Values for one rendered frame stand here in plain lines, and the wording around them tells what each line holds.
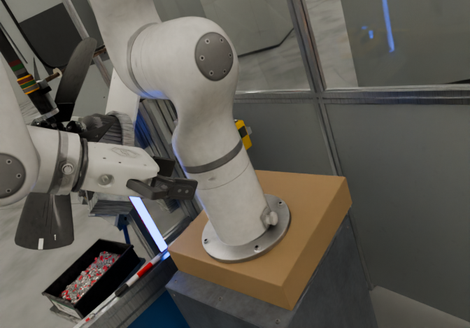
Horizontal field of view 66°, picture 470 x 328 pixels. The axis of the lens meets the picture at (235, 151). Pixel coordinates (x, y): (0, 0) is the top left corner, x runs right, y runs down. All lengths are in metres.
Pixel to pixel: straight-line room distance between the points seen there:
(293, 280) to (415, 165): 0.73
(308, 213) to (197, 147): 0.27
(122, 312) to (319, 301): 0.51
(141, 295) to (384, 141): 0.86
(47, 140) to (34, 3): 3.35
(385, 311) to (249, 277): 1.20
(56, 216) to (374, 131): 1.05
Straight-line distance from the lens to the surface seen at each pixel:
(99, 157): 0.50
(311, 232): 0.69
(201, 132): 0.57
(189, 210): 1.63
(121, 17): 0.60
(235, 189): 0.63
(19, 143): 0.42
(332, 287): 0.79
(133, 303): 1.03
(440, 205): 1.33
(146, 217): 0.99
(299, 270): 0.67
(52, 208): 1.28
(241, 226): 0.68
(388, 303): 1.83
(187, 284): 0.81
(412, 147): 1.23
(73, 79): 1.28
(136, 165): 0.50
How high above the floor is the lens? 1.45
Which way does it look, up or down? 25 degrees down
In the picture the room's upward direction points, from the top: 22 degrees counter-clockwise
